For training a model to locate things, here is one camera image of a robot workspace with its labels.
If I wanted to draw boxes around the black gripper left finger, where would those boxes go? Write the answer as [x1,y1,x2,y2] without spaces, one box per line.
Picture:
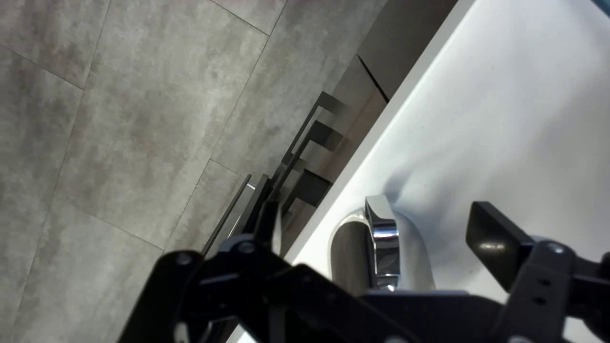
[119,236,409,343]

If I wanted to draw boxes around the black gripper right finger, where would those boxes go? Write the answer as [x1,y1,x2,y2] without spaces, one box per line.
[466,202,610,343]

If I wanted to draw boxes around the metal cup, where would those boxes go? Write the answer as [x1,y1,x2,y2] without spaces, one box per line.
[331,194,441,295]

